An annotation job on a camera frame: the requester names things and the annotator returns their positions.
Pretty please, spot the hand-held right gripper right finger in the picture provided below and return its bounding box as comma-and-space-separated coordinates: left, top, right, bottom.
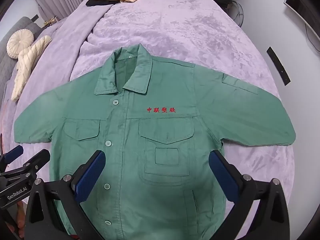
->
209, 150, 291, 240

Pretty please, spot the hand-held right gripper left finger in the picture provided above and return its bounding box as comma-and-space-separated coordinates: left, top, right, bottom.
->
24, 150, 107, 240

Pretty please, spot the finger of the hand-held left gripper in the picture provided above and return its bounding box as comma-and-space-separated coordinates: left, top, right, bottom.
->
21, 149, 51, 180
0, 145, 24, 167

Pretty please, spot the green button shirt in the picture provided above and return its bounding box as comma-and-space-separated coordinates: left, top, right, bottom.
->
14, 44, 296, 240

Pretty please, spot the cream knitted twisted pillow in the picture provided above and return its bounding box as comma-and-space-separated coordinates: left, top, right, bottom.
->
11, 35, 52, 102

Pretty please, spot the cream round pleated pillow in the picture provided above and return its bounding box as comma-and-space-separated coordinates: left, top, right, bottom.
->
6, 29, 34, 59

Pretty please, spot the black power strip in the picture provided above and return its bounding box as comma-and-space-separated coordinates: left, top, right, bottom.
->
266, 46, 292, 87

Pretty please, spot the grey quilted mattress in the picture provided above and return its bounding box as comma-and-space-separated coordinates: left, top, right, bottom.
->
0, 16, 43, 100

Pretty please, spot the purple plush blanket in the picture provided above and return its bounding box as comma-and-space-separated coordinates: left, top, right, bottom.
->
0, 0, 297, 240

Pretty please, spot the standing fan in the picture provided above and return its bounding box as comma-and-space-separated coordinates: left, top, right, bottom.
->
232, 1, 244, 27

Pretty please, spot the black cloth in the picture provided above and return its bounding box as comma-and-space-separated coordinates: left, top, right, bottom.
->
85, 0, 120, 7

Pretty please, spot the white monitor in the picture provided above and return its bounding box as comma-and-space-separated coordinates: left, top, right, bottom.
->
283, 0, 320, 46

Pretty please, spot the black cable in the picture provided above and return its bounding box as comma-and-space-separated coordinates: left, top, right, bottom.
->
304, 22, 320, 52

